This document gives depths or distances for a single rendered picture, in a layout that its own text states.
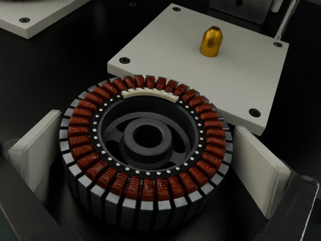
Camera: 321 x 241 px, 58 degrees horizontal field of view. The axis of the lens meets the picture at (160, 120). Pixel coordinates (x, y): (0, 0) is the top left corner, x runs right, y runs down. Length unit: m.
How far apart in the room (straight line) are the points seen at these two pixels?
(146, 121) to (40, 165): 0.07
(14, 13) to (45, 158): 0.20
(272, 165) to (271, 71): 0.16
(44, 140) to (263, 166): 0.12
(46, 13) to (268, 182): 0.28
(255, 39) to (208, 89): 0.11
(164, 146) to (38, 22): 0.20
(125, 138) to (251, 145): 0.08
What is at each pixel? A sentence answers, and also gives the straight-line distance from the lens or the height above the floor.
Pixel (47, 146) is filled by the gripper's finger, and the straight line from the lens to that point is 0.18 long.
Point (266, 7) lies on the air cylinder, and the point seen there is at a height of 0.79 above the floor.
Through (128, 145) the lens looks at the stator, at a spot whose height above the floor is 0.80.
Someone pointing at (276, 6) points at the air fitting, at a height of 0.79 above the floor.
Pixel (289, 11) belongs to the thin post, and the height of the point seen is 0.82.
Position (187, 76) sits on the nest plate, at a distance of 0.27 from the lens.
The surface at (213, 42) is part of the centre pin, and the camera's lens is 0.29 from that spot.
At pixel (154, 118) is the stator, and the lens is 0.22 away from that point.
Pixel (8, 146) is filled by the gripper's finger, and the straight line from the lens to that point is 0.18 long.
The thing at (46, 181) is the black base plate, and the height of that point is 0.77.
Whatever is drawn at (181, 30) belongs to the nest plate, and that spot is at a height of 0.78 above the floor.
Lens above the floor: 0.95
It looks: 47 degrees down
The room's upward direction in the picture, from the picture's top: 11 degrees clockwise
